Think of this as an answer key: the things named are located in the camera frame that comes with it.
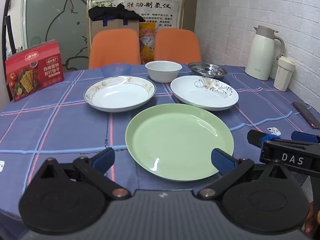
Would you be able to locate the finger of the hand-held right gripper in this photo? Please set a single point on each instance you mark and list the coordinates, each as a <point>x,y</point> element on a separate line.
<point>305,137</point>
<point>268,138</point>

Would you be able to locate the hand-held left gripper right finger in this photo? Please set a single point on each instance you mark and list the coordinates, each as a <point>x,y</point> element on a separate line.
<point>221,162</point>

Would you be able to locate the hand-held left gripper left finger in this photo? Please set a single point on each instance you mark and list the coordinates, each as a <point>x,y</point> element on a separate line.
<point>103,158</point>

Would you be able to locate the green plate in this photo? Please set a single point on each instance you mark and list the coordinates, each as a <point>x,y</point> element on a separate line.
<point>175,140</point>

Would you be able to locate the white plate brown floral rim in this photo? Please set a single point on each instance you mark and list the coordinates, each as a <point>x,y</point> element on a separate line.
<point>120,95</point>

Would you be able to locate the white plate black floral print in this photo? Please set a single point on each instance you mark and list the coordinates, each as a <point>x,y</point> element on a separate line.
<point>195,95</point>

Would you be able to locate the steel bowl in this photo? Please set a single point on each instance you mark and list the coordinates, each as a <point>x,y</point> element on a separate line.
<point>207,68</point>

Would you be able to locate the white bowl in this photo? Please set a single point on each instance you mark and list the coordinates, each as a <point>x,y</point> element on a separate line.
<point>163,73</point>

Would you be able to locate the person's right hand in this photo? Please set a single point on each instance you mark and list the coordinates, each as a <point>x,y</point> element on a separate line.
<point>313,220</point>

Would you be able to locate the playing card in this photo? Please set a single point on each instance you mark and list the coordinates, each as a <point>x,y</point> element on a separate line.
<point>1,165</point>
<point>273,130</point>

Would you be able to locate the dark flat packet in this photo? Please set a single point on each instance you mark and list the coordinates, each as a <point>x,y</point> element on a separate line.
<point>306,115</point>

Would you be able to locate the blue plaid tablecloth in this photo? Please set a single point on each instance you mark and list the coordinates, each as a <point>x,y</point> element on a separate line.
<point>62,130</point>

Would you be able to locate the white tumbler cup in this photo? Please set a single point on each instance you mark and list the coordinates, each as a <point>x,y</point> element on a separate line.
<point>283,76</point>

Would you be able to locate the white thermos jug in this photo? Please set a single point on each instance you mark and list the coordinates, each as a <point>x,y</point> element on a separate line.
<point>260,55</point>

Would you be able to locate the blue plastic bowl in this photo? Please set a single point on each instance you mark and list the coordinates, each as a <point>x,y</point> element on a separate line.
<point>116,70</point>

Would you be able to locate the orange chair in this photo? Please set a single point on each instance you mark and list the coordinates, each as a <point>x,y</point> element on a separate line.
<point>177,47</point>
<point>113,50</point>

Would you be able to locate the red cracker box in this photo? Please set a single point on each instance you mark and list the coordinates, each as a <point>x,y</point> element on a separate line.
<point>32,72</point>

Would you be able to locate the yellow snack bag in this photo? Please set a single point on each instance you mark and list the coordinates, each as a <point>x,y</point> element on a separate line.
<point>147,45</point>

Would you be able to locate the cardboard box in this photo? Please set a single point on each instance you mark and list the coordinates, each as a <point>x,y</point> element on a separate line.
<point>115,25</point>

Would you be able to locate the black cloth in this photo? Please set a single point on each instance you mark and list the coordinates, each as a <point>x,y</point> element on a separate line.
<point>112,12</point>

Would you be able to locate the wall poster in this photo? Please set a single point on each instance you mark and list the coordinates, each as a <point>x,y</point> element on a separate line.
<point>155,12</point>

